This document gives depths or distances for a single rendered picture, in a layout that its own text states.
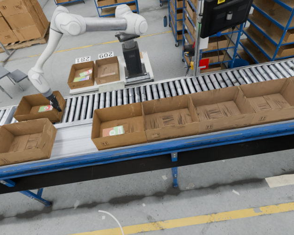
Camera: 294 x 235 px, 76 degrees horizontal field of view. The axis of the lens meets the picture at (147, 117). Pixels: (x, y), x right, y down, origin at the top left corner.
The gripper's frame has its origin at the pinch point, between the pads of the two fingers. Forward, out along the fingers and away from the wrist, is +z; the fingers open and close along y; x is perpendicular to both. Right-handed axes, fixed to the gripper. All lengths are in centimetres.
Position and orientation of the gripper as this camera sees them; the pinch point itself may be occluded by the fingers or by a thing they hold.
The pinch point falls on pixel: (59, 108)
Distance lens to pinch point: 207.9
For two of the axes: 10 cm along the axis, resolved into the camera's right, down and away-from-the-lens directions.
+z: 1.3, 6.4, 7.6
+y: -1.0, -7.5, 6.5
